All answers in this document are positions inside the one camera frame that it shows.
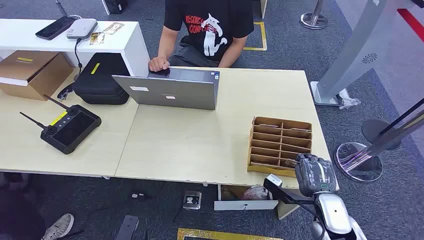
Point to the clear plastic wrap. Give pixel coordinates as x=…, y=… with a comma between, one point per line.
x=348, y=101

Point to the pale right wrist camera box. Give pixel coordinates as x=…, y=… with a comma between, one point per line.
x=281, y=191

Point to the white small box device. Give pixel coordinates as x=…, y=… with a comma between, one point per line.
x=82, y=28

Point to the black smartphone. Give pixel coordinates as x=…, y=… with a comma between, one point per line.
x=55, y=28

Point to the black stanchion with round base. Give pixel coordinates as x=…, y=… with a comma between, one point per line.
x=374, y=130

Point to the black remote controller with antennas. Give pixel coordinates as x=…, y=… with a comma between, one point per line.
x=69, y=129

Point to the black flat floor object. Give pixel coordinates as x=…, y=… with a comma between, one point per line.
x=127, y=228

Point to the chrome stanchion with mirror base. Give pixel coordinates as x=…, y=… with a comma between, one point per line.
x=359, y=162

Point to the long printed card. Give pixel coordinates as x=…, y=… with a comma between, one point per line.
x=113, y=28

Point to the black carrying case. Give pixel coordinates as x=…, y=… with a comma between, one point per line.
x=99, y=79

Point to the person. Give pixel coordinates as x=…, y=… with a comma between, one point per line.
x=208, y=30

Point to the brown card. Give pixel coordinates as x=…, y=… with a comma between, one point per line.
x=291, y=163

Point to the small printed card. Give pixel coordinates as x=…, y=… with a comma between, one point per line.
x=97, y=38

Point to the person's hand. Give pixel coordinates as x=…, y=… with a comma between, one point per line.
x=158, y=64

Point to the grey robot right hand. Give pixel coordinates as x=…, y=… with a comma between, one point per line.
x=314, y=175

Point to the white box under desk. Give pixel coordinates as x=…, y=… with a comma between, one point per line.
x=245, y=205

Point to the grey kiosk stand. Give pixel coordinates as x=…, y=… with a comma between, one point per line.
x=354, y=49

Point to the brown cardboard box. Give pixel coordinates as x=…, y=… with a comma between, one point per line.
x=31, y=74

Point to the metal floor socket box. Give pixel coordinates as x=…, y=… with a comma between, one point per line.
x=192, y=200

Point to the grey sneaker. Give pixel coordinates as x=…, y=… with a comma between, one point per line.
x=59, y=228

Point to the chrome stanchion with round base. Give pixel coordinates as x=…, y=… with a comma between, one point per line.
x=314, y=19

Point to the white desk shelf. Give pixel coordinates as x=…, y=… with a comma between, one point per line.
x=129, y=46

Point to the wooden card organizer rack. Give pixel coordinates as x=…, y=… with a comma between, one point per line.
x=275, y=145

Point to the grey laptop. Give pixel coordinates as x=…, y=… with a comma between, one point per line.
x=172, y=91

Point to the crumpled plastic bag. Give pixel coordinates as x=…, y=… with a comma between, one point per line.
x=255, y=193

